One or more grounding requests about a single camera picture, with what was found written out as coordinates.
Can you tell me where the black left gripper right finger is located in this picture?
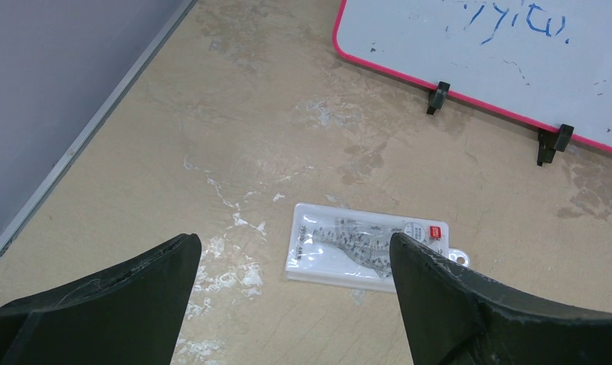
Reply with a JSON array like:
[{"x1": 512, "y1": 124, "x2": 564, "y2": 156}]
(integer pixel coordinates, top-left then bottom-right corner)
[{"x1": 390, "y1": 233, "x2": 612, "y2": 364}]

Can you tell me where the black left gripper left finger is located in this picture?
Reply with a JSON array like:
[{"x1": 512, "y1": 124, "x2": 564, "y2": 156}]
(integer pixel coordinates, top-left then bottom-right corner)
[{"x1": 0, "y1": 233, "x2": 201, "y2": 364}]

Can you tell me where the white plastic packaged item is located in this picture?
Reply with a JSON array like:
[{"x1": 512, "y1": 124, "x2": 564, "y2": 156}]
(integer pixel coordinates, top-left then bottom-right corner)
[{"x1": 285, "y1": 203, "x2": 471, "y2": 294}]

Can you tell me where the red framed whiteboard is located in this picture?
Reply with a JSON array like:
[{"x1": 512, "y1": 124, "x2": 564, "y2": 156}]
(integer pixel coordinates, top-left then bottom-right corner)
[{"x1": 332, "y1": 0, "x2": 612, "y2": 152}]

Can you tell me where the black whiteboard stand foot right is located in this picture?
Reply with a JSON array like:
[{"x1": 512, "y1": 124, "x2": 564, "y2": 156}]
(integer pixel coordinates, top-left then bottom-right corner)
[{"x1": 537, "y1": 124, "x2": 574, "y2": 167}]

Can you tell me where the black whiteboard stand foot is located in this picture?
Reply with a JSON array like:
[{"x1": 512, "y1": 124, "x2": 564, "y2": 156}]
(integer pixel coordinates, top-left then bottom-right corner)
[
  {"x1": 537, "y1": 124, "x2": 574, "y2": 167},
  {"x1": 426, "y1": 81, "x2": 450, "y2": 115}
]

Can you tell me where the black whiteboard stand foot left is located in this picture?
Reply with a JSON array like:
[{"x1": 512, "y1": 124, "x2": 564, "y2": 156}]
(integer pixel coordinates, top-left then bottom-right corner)
[{"x1": 426, "y1": 81, "x2": 450, "y2": 115}]

